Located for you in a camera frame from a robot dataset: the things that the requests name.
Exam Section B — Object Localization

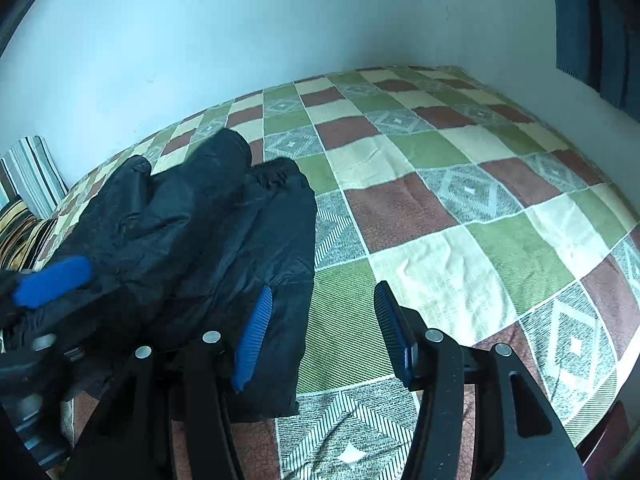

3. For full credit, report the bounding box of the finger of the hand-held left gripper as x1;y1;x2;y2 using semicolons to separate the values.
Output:
0;255;96;313

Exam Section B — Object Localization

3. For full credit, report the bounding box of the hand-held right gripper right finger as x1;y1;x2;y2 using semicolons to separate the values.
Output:
374;280;589;480

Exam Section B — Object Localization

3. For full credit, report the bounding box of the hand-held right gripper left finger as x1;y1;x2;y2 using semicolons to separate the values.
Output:
62;285;275;480

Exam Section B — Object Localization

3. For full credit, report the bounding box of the black puffer jacket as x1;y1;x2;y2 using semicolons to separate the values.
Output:
10;127;319;423

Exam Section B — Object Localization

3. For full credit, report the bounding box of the yellow black striped pillow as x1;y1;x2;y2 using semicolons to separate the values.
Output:
0;197;60;275

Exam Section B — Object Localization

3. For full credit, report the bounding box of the grey white striped pillow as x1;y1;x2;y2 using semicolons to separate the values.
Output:
0;135;69;221

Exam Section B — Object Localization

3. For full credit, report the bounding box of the patchwork checkered bedspread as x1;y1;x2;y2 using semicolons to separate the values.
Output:
0;64;640;480

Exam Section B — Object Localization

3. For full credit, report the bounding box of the dark blue curtain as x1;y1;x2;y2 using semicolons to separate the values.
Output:
547;0;640;122

